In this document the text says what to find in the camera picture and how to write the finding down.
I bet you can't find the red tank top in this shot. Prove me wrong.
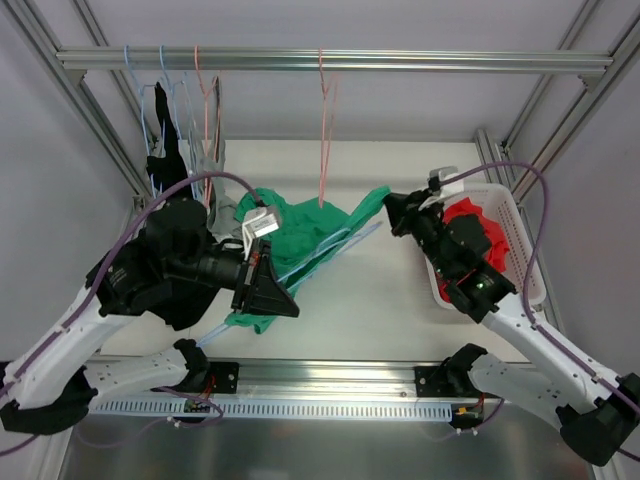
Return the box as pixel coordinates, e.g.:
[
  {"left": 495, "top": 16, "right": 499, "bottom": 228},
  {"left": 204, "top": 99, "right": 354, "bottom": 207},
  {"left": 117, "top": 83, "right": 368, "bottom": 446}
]
[{"left": 442, "top": 197, "right": 511, "bottom": 274}]

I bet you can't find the blue hanger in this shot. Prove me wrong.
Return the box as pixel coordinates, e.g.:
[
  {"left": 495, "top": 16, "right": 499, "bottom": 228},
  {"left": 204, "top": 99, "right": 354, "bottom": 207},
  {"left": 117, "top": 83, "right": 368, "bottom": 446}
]
[
  {"left": 123, "top": 44, "right": 166, "bottom": 201},
  {"left": 158, "top": 44, "right": 204, "bottom": 211},
  {"left": 196, "top": 221, "right": 382, "bottom": 347}
]

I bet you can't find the green tank top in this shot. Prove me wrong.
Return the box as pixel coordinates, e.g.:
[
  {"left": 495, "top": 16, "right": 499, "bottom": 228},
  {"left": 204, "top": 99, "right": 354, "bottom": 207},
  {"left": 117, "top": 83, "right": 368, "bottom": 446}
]
[{"left": 222, "top": 184, "right": 392, "bottom": 335}]

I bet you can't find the pink plastic hanger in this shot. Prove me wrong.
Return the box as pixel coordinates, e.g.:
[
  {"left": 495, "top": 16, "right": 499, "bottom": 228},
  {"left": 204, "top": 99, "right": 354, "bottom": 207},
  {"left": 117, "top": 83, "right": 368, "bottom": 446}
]
[{"left": 318, "top": 48, "right": 339, "bottom": 208}]

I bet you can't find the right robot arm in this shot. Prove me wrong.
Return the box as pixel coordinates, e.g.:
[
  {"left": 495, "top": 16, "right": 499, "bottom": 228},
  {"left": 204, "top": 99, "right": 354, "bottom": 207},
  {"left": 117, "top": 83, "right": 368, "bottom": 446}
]
[{"left": 384, "top": 191, "right": 639, "bottom": 467}]

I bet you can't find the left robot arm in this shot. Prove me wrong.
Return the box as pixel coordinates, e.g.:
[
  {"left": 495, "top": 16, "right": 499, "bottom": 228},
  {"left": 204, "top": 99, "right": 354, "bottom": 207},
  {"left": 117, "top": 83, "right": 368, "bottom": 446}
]
[{"left": 1, "top": 199, "right": 299, "bottom": 436}]

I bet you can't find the grey tank top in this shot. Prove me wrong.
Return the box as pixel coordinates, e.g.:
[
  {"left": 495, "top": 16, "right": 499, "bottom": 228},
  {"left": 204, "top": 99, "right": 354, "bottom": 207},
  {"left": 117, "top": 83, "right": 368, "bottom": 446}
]
[{"left": 204, "top": 82, "right": 241, "bottom": 241}]

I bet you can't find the black tank top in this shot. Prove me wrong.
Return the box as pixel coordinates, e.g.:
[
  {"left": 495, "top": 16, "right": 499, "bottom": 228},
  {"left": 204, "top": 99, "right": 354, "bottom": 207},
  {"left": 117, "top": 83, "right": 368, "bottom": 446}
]
[{"left": 146, "top": 82, "right": 220, "bottom": 331}]

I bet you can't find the pink hanger under grey top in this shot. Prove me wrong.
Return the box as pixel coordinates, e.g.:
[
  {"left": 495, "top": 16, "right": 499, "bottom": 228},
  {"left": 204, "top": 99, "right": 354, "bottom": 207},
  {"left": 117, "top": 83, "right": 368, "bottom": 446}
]
[{"left": 193, "top": 43, "right": 221, "bottom": 206}]

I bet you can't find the blue hanger under white top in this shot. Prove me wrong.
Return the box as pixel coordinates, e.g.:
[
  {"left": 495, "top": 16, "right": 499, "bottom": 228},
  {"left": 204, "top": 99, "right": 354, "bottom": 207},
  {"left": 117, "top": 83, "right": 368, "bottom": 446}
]
[{"left": 158, "top": 44, "right": 204, "bottom": 211}]

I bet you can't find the blue hanger under black top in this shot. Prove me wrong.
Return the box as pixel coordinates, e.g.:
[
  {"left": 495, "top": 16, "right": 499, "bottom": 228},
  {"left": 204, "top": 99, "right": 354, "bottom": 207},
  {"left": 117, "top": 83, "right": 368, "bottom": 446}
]
[{"left": 123, "top": 44, "right": 166, "bottom": 201}]

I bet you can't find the white plastic basket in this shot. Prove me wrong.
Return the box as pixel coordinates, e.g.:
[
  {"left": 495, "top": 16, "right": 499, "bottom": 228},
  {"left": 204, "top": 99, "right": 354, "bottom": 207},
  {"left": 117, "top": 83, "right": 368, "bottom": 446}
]
[{"left": 425, "top": 181, "right": 547, "bottom": 310}]

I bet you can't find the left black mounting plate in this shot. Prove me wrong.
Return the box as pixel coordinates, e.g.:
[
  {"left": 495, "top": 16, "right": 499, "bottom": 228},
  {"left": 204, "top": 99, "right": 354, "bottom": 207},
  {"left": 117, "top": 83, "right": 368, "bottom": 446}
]
[{"left": 190, "top": 361, "right": 240, "bottom": 395}]

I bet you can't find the black mounting plate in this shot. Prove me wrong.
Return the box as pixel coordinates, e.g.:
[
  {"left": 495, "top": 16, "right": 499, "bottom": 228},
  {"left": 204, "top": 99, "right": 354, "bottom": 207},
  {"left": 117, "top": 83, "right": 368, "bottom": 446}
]
[
  {"left": 413, "top": 365, "right": 475, "bottom": 398},
  {"left": 190, "top": 361, "right": 240, "bottom": 395}
]

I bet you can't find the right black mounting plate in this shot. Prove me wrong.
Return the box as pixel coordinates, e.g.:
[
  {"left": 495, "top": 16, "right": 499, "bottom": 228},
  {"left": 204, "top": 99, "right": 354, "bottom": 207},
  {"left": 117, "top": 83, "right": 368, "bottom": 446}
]
[{"left": 413, "top": 365, "right": 475, "bottom": 398}]

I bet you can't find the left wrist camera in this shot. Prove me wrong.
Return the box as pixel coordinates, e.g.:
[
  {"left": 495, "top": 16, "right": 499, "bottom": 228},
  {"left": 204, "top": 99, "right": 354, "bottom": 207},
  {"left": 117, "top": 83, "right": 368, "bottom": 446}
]
[{"left": 241, "top": 205, "right": 282, "bottom": 256}]

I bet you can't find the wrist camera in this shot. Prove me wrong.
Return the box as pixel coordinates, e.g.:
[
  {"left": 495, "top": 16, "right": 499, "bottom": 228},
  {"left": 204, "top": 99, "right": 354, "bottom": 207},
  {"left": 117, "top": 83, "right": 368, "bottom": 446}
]
[
  {"left": 418, "top": 166, "right": 464, "bottom": 211},
  {"left": 241, "top": 205, "right": 282, "bottom": 256}
]

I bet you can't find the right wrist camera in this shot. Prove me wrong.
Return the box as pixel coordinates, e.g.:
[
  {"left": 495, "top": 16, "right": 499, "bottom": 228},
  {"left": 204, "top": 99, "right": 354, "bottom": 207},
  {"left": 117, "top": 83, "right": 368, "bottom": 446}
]
[{"left": 418, "top": 166, "right": 464, "bottom": 211}]

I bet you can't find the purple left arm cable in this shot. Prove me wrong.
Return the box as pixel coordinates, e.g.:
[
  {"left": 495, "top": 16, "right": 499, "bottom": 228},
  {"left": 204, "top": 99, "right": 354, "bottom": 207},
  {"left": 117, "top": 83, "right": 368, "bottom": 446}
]
[{"left": 0, "top": 171, "right": 264, "bottom": 456}]

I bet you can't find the right aluminium frame post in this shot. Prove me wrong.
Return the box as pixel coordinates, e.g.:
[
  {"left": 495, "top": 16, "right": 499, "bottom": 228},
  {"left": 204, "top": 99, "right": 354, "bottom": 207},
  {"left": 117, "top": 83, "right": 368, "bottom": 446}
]
[{"left": 474, "top": 1, "right": 639, "bottom": 174}]

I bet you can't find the aluminium frame post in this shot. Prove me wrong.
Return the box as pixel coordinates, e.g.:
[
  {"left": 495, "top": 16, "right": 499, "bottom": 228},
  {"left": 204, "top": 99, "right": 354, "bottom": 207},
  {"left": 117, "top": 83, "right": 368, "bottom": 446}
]
[
  {"left": 1, "top": 1, "right": 151, "bottom": 198},
  {"left": 474, "top": 1, "right": 639, "bottom": 174}
]

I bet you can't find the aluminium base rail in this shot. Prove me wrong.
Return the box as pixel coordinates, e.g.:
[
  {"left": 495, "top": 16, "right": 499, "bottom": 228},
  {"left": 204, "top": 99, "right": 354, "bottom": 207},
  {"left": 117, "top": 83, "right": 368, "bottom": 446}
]
[{"left": 84, "top": 357, "right": 551, "bottom": 399}]

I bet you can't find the white slotted cable duct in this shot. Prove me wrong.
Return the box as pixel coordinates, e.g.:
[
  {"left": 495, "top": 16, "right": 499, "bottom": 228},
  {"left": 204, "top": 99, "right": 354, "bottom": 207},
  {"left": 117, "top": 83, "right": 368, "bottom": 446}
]
[{"left": 93, "top": 395, "right": 453, "bottom": 423}]

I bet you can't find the aluminium hanging rail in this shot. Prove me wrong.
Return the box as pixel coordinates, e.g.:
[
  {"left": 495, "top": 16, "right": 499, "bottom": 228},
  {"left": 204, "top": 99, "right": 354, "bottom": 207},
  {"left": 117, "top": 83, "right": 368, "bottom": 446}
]
[{"left": 56, "top": 46, "right": 613, "bottom": 76}]

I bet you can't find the left aluminium frame post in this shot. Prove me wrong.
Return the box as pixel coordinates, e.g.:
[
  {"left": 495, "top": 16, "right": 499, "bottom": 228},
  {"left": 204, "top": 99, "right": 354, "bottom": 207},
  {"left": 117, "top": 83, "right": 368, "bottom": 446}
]
[{"left": 1, "top": 1, "right": 151, "bottom": 198}]

